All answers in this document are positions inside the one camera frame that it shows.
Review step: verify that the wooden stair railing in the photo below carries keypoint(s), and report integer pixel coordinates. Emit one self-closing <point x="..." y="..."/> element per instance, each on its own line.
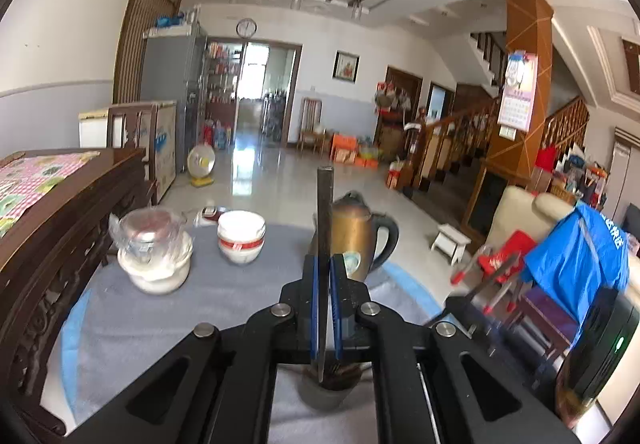
<point x="450" y="133"/>

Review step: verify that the blue jacket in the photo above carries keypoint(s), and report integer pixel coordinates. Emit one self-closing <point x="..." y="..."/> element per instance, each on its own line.
<point x="575" y="259"/>

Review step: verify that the grey refrigerator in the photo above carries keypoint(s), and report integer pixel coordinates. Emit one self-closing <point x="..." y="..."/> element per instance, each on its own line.
<point x="172" y="83"/>

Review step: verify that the white yellow floor fan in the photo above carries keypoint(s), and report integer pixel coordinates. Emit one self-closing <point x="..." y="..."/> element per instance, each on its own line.
<point x="201" y="162"/>

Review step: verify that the small white stool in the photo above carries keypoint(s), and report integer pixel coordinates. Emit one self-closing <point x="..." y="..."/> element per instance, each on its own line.
<point x="450" y="244"/>

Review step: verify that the pink patterned cloth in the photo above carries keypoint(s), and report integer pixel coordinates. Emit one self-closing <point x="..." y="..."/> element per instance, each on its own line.
<point x="35" y="179"/>

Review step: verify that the blue table cover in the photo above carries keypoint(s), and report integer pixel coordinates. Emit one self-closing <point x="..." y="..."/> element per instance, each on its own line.
<point x="405" y="294"/>

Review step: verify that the round wall clock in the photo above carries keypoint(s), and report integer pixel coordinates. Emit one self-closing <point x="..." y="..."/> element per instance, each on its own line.
<point x="246" y="27"/>

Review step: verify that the bronze electric kettle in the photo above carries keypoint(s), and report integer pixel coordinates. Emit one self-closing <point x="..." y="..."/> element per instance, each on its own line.
<point x="357" y="234"/>

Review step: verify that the brown door curtain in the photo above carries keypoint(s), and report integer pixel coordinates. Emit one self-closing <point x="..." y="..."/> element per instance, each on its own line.
<point x="145" y="23"/>

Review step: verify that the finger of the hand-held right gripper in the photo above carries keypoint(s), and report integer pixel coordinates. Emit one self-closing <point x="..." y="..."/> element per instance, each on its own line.
<point x="467" y="314"/>

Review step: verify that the wall calendar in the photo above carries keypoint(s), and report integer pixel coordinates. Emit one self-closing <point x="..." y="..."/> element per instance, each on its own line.
<point x="517" y="98"/>

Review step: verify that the cream sofa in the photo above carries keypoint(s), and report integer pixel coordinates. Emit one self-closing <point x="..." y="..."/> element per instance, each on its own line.
<point x="510" y="214"/>

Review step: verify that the dark wooden stool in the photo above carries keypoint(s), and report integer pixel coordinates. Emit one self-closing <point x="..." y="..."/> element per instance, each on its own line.
<point x="545" y="314"/>

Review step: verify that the single dark grey chopstick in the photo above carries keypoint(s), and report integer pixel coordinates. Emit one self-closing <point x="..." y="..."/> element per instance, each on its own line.
<point x="324" y="214"/>

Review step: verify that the white red rimmed bowl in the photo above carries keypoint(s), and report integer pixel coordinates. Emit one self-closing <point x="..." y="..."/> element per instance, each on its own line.
<point x="241" y="254"/>
<point x="241" y="226"/>

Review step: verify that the shelf of bottles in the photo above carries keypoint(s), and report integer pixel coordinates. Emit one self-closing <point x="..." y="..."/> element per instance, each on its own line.
<point x="222" y="78"/>

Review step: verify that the white chest freezer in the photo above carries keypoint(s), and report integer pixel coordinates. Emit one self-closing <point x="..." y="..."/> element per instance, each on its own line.
<point x="162" y="143"/>

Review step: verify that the brown wooden chair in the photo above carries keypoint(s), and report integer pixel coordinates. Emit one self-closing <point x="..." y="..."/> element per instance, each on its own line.
<point x="311" y="121"/>

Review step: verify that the grey felt tablecloth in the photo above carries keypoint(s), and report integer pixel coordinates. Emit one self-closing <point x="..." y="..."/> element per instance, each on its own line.
<point x="165" y="334"/>

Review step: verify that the dark wooden chair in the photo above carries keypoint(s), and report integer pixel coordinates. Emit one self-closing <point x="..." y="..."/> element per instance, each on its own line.
<point x="132" y="123"/>
<point x="60" y="249"/>

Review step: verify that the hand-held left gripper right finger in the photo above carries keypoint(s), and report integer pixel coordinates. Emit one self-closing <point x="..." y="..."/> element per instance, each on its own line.
<point x="336" y="309"/>

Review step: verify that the red child chair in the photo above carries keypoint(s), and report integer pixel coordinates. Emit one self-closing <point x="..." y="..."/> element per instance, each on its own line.
<point x="500" y="259"/>

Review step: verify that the orange wooden pillar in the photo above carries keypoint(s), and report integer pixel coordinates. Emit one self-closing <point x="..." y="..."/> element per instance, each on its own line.
<point x="530" y="23"/>

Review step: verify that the grey metal utensil holder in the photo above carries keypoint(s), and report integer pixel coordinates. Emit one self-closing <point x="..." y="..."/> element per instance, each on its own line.
<point x="327" y="396"/>

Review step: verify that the orange cardboard box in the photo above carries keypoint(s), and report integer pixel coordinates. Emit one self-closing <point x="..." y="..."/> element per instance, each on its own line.
<point x="344" y="148"/>

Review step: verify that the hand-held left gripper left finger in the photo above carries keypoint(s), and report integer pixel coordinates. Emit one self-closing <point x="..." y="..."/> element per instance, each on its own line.
<point x="314" y="309"/>

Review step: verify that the framed flower picture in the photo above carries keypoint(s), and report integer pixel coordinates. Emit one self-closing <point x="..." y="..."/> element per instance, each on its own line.
<point x="346" y="67"/>

